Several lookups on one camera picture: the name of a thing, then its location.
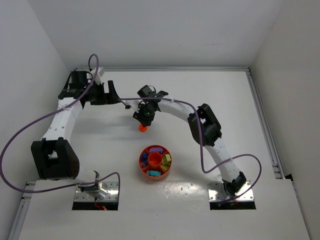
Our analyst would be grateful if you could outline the purple rounded lego brick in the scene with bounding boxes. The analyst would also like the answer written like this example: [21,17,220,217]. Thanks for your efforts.
[148,147,164,154]

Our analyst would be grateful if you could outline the blue rounded lego brick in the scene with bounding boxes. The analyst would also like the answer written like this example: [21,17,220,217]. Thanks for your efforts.
[140,152,148,162]

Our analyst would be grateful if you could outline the orange round divided container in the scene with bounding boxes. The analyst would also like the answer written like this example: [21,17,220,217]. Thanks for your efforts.
[138,145,173,181]

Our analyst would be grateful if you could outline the yellow-green lego brick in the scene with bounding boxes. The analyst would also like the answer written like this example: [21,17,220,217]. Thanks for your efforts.
[162,154,172,164]
[161,162,171,171]

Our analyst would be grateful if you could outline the teal 2x4 lego brick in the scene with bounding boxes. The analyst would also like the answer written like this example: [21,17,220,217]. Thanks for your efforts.
[146,170,153,176]

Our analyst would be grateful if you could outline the small teal lego brick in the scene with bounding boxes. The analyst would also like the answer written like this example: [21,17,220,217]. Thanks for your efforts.
[153,171,161,176]

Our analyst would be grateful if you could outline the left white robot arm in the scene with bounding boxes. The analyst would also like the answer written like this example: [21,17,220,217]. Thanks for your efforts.
[31,67,119,198]

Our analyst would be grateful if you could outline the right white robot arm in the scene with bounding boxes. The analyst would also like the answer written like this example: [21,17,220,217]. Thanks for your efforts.
[133,85,247,197]

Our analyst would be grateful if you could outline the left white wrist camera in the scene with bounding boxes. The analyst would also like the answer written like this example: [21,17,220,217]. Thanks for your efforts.
[94,67,105,84]

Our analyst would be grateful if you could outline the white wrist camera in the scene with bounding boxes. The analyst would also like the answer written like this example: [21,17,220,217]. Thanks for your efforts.
[94,67,105,84]
[124,100,141,113]

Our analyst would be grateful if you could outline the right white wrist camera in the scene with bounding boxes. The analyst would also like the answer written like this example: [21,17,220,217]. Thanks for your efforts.
[124,100,141,113]

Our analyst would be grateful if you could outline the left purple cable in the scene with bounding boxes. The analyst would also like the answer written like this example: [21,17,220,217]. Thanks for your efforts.
[0,53,121,198]

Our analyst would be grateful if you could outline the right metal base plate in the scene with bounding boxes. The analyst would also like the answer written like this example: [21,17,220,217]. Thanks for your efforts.
[207,180,255,202]

